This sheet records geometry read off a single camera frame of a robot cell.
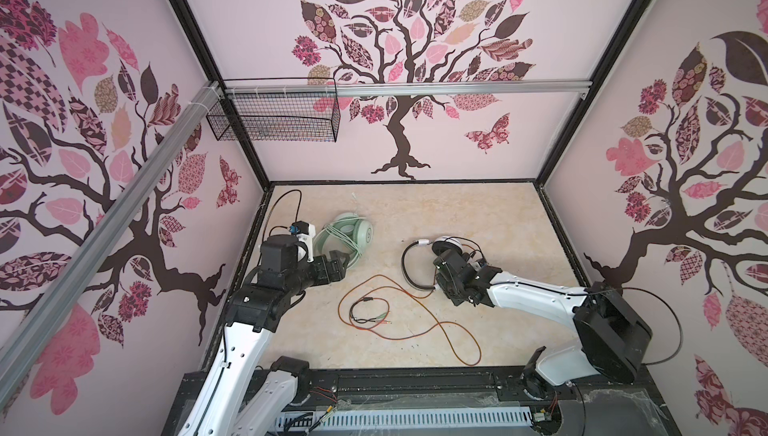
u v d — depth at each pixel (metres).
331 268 0.63
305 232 0.64
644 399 0.72
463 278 0.67
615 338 0.43
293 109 0.95
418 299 0.89
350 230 0.98
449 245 0.92
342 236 0.95
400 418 0.70
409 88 0.95
